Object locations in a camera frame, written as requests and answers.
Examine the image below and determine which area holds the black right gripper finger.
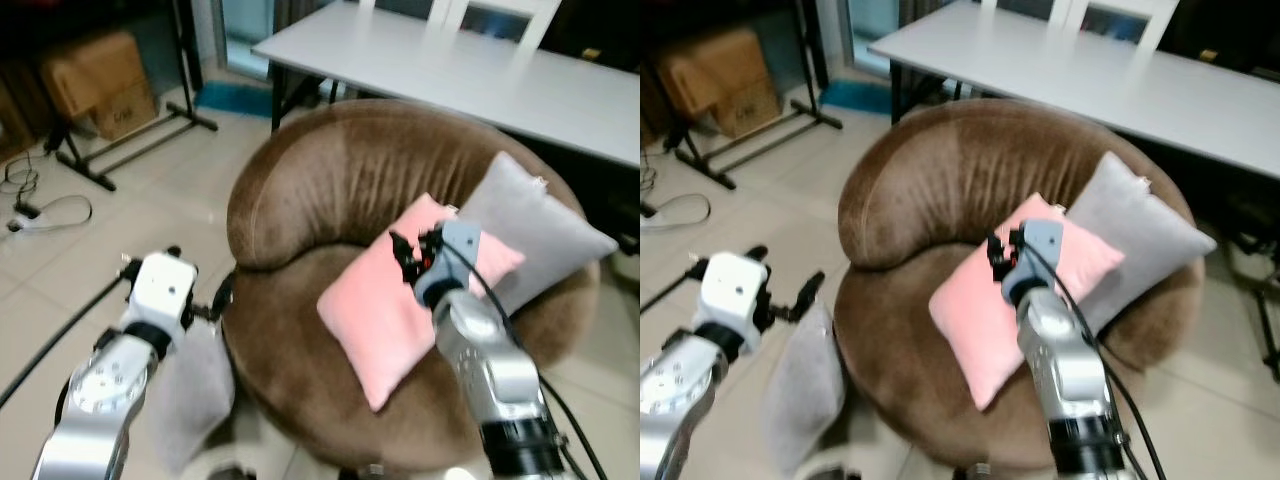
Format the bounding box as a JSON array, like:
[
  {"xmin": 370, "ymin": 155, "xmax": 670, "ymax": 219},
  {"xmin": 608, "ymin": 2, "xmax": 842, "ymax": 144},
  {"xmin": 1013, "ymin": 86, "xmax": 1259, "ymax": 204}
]
[
  {"xmin": 389, "ymin": 231, "xmax": 422, "ymax": 287},
  {"xmin": 986, "ymin": 232, "xmax": 1013, "ymax": 283}
]

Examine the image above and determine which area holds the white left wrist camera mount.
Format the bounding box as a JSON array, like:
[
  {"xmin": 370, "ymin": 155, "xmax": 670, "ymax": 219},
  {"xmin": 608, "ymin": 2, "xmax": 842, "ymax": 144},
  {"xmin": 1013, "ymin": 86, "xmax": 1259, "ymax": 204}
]
[
  {"xmin": 698, "ymin": 251, "xmax": 770, "ymax": 337},
  {"xmin": 130, "ymin": 252, "xmax": 199, "ymax": 327}
]

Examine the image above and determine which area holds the grey velvet pillow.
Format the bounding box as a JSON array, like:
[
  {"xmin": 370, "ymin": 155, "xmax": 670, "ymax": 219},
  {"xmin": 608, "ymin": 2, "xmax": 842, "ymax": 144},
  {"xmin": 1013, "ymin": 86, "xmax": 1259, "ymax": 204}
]
[
  {"xmin": 761, "ymin": 304, "xmax": 837, "ymax": 477},
  {"xmin": 1064, "ymin": 150, "xmax": 1219, "ymax": 337},
  {"xmin": 455, "ymin": 150, "xmax": 620, "ymax": 317},
  {"xmin": 150, "ymin": 318, "xmax": 237, "ymax": 474}
]

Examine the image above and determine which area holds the white chair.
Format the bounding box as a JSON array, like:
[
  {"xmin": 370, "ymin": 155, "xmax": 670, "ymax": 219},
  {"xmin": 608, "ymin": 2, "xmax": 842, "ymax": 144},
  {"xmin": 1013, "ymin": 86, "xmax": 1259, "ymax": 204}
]
[
  {"xmin": 445, "ymin": 0, "xmax": 563, "ymax": 52},
  {"xmin": 356, "ymin": 0, "xmax": 451, "ymax": 25},
  {"xmin": 1066, "ymin": 0, "xmax": 1182, "ymax": 47}
]

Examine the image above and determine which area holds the brown cardboard box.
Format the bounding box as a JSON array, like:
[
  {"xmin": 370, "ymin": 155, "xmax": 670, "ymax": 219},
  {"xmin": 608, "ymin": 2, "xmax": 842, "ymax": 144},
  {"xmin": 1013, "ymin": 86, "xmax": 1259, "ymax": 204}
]
[
  {"xmin": 654, "ymin": 27, "xmax": 784, "ymax": 140},
  {"xmin": 40, "ymin": 29, "xmax": 160, "ymax": 142}
]

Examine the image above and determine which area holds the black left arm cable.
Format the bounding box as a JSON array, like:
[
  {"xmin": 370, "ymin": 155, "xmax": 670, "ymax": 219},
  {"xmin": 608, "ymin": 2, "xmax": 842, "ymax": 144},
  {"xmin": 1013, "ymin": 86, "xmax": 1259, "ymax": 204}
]
[
  {"xmin": 0, "ymin": 274, "xmax": 129, "ymax": 409},
  {"xmin": 640, "ymin": 268, "xmax": 701, "ymax": 315}
]

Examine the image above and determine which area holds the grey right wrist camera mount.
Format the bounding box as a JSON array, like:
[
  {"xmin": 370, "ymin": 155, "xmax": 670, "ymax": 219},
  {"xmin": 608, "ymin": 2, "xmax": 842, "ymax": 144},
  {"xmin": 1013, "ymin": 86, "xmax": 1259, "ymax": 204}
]
[
  {"xmin": 414, "ymin": 219, "xmax": 484, "ymax": 308},
  {"xmin": 1002, "ymin": 219, "xmax": 1065, "ymax": 307}
]

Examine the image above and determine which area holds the brown round velvet sofa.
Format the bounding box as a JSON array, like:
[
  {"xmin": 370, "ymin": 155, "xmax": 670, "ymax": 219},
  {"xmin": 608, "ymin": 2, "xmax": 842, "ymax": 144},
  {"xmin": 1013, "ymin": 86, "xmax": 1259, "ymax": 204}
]
[
  {"xmin": 225, "ymin": 98, "xmax": 602, "ymax": 473},
  {"xmin": 837, "ymin": 98, "xmax": 1207, "ymax": 473}
]

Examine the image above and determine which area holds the white power strip with cable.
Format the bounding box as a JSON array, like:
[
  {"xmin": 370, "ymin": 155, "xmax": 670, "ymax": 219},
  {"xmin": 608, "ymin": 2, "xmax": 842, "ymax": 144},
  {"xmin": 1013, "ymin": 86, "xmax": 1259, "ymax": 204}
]
[
  {"xmin": 4, "ymin": 194, "xmax": 94, "ymax": 237},
  {"xmin": 640, "ymin": 192, "xmax": 712, "ymax": 234}
]

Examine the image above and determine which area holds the white long table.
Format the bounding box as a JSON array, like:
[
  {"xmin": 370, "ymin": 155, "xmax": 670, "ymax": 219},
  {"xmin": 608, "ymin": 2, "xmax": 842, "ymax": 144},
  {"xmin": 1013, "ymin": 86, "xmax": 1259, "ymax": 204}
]
[
  {"xmin": 251, "ymin": 0, "xmax": 641, "ymax": 169},
  {"xmin": 867, "ymin": 0, "xmax": 1280, "ymax": 182}
]

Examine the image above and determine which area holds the black metal rack stand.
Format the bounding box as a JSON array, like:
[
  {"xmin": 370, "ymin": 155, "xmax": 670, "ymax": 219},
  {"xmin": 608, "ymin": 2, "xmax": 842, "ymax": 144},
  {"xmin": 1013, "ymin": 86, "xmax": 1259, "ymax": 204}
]
[
  {"xmin": 664, "ymin": 0, "xmax": 844, "ymax": 192},
  {"xmin": 44, "ymin": 0, "xmax": 220, "ymax": 193}
]

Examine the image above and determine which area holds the blue floor mat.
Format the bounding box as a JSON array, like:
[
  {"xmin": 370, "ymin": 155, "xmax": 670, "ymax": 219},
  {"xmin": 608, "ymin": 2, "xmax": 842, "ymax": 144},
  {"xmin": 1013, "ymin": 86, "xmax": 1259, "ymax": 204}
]
[
  {"xmin": 819, "ymin": 80, "xmax": 897, "ymax": 117},
  {"xmin": 194, "ymin": 80, "xmax": 277, "ymax": 120}
]

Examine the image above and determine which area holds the pink square pillow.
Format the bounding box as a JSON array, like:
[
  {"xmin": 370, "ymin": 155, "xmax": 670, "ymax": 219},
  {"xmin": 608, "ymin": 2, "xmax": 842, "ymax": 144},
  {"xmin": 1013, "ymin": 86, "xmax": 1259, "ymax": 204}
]
[
  {"xmin": 317, "ymin": 193, "xmax": 527, "ymax": 413},
  {"xmin": 928, "ymin": 193, "xmax": 1127, "ymax": 412}
]

